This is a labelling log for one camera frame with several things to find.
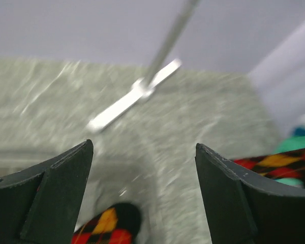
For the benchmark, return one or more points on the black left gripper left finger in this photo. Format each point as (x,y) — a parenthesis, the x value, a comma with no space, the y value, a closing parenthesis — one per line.
(42,204)

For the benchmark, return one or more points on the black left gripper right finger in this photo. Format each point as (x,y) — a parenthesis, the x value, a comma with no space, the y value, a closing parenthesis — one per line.
(243,206)

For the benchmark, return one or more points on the red black argyle sock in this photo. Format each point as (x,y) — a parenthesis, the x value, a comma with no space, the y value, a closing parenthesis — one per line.
(118,224)
(289,164)

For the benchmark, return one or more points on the clear plastic bin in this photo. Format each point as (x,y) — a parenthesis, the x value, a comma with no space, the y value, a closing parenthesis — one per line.
(112,178)

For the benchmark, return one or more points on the silver drying rack stand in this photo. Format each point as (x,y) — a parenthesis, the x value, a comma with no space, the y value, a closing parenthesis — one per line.
(144,87)

